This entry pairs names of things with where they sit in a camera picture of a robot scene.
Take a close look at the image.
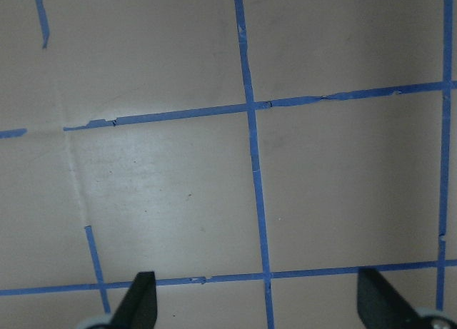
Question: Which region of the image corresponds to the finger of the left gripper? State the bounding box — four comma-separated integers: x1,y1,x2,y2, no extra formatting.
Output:
357,268,433,329
109,271,158,329

